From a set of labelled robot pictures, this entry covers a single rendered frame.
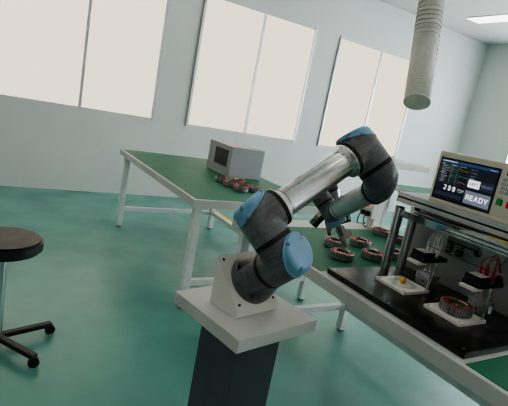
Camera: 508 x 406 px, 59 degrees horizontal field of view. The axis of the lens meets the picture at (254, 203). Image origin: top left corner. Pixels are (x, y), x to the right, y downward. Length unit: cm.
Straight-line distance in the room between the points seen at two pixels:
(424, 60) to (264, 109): 376
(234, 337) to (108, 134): 472
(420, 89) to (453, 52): 615
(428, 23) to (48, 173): 430
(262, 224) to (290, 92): 557
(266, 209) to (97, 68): 461
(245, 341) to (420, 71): 220
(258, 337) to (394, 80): 705
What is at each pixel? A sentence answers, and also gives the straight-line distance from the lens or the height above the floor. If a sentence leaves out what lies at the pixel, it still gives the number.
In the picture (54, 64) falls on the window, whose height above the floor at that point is 142.
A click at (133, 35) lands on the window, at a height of 192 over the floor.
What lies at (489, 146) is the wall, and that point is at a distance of 930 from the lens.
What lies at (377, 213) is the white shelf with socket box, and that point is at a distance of 295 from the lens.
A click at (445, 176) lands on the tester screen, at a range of 195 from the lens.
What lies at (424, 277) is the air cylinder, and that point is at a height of 81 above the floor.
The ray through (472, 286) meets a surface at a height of 88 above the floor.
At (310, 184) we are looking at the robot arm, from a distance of 132.
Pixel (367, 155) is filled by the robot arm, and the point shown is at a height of 127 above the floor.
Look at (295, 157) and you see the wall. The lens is 694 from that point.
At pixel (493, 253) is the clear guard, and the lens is 155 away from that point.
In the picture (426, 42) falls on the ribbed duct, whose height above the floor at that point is 194.
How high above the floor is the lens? 134
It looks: 12 degrees down
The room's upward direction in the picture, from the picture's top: 11 degrees clockwise
